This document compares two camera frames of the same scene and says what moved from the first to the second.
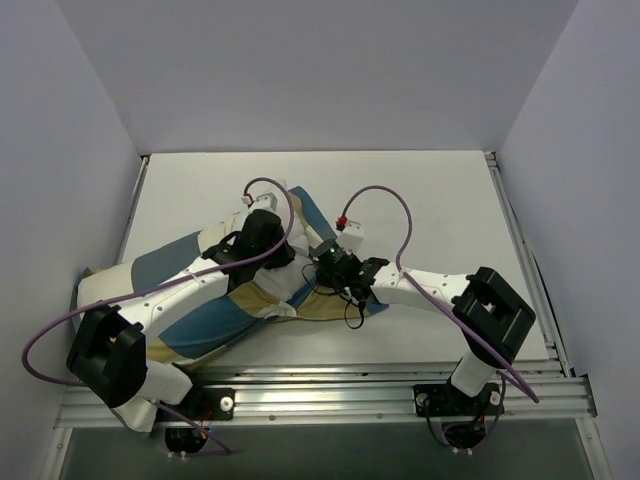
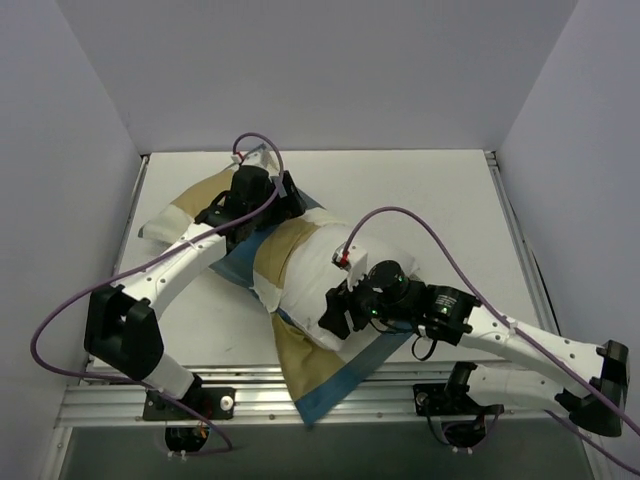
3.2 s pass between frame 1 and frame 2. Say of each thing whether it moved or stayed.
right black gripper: moved
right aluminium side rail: stayed
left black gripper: moved
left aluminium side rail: stayed
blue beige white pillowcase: moved
